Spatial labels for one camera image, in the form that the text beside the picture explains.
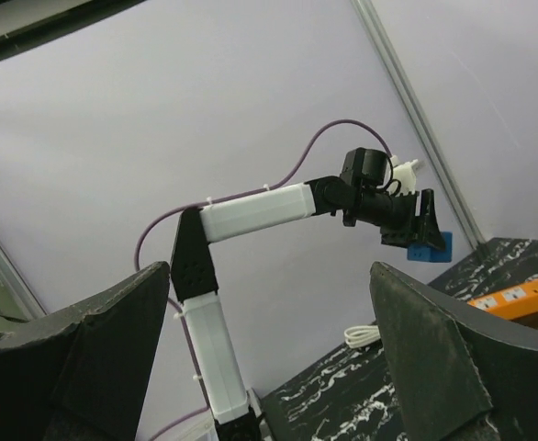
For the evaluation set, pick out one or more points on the orange power strip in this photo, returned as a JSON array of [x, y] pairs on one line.
[[510, 303]]

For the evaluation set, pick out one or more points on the blue cube adapter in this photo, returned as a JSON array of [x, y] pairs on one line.
[[427, 254]]

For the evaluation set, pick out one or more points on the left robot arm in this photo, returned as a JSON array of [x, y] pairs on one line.
[[369, 189]]

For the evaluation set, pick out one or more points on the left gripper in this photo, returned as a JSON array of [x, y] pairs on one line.
[[401, 226]]

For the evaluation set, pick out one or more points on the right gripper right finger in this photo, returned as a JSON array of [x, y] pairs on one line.
[[459, 373]]

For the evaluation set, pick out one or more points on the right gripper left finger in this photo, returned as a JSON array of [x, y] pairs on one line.
[[82, 373]]

